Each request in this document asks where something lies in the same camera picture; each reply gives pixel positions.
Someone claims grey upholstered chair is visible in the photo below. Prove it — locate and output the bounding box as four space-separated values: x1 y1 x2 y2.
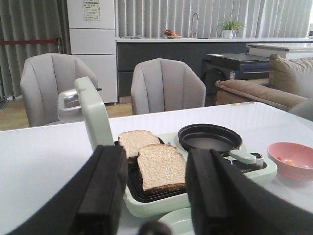
20 53 98 127
131 58 206 115

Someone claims grey kitchen counter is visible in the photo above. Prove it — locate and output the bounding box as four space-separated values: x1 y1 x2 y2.
116 37 313 98

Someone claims right grey upholstered chair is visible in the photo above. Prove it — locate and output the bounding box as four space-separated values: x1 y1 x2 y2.
131 58 206 115

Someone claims mint green round plate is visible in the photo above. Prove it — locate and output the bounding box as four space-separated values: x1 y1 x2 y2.
159 207 195 235

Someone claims white refrigerator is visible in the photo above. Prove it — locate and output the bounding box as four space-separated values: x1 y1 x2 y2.
67 0 118 103

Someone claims silver kitchen faucet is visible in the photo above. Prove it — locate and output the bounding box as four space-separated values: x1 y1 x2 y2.
191 12 199 38

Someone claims potted green plant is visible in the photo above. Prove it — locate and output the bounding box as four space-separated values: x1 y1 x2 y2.
218 16 246 39

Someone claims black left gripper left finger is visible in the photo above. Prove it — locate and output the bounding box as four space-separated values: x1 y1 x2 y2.
8 145 128 235

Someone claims bread slice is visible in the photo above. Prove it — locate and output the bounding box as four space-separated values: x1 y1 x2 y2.
137 143 186 194
118 130 160 164

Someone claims black round frying pan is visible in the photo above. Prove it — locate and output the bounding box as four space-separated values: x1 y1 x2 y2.
178 123 243 157

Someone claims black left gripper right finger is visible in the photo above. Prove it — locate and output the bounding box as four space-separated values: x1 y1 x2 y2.
186 149 313 235

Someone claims fruit plate on counter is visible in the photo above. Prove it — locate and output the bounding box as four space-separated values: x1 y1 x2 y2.
163 30 182 39

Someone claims white low cabinet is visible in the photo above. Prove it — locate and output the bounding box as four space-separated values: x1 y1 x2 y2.
247 43 313 59

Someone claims beige sofa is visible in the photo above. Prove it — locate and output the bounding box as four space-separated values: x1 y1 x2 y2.
216 54 313 111

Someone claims red barrier belt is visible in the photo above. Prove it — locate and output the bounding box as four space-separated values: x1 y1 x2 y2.
0 38 61 45

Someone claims right silver control knob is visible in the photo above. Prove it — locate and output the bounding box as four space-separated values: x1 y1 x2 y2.
251 152 264 167

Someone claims pink plastic bowl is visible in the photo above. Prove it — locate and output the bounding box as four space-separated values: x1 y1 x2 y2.
267 142 313 182

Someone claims left grey upholstered chair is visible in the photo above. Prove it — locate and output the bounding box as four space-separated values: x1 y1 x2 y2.
20 53 98 127

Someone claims mint green breakfast maker base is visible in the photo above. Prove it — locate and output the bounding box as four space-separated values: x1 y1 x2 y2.
113 132 278 218

